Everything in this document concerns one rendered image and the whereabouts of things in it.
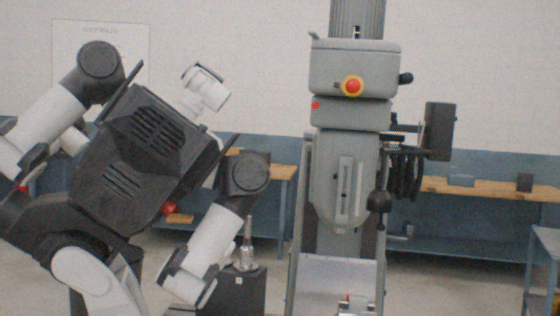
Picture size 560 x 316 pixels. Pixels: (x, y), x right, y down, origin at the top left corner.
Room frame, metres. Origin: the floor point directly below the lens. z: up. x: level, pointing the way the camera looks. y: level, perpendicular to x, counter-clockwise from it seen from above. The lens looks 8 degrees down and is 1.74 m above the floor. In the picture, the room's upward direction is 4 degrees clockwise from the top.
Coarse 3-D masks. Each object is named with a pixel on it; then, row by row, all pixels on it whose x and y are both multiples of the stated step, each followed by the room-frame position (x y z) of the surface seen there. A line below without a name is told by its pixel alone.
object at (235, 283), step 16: (224, 272) 1.72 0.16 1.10; (240, 272) 1.72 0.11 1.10; (256, 272) 1.73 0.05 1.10; (224, 288) 1.72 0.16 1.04; (240, 288) 1.70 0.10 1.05; (256, 288) 1.70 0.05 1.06; (208, 304) 1.74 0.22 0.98; (224, 304) 1.72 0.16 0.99; (240, 304) 1.70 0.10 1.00; (256, 304) 1.71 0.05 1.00
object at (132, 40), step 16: (64, 32) 6.25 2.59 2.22; (80, 32) 6.23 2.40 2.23; (96, 32) 6.20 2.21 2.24; (112, 32) 6.18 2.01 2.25; (128, 32) 6.16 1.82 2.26; (144, 32) 6.14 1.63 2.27; (64, 48) 6.25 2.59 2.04; (128, 48) 6.16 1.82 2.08; (144, 48) 6.13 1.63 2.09; (64, 64) 6.25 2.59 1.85; (128, 64) 6.16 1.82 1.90; (144, 64) 6.13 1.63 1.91; (144, 80) 6.13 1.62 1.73
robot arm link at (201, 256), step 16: (224, 208) 1.19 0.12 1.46; (208, 224) 1.17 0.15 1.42; (224, 224) 1.17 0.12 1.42; (240, 224) 1.20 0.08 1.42; (192, 240) 1.16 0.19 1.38; (208, 240) 1.15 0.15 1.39; (224, 240) 1.17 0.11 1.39; (176, 256) 1.14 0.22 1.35; (192, 256) 1.14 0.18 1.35; (208, 256) 1.14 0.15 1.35; (160, 272) 1.14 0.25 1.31; (176, 272) 1.13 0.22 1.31; (192, 272) 1.13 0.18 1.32; (208, 272) 1.14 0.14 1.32; (208, 288) 1.13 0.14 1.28
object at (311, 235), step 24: (384, 144) 2.15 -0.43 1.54; (312, 216) 2.06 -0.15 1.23; (384, 216) 2.06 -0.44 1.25; (312, 240) 2.06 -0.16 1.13; (336, 240) 2.05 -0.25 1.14; (360, 240) 2.04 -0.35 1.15; (384, 240) 2.07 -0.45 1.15; (288, 264) 2.16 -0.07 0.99; (384, 264) 2.09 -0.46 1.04; (288, 288) 2.12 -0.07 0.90; (288, 312) 2.10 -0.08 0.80
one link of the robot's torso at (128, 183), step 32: (128, 96) 1.08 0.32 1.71; (160, 96) 1.25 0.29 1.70; (128, 128) 1.07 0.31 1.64; (160, 128) 1.08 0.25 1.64; (192, 128) 1.08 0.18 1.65; (96, 160) 1.08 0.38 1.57; (128, 160) 1.08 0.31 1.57; (160, 160) 1.07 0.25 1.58; (192, 160) 1.07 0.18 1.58; (96, 192) 1.09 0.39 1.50; (128, 192) 1.31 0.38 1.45; (160, 192) 1.08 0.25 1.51; (192, 192) 1.15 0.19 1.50; (128, 224) 1.09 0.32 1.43
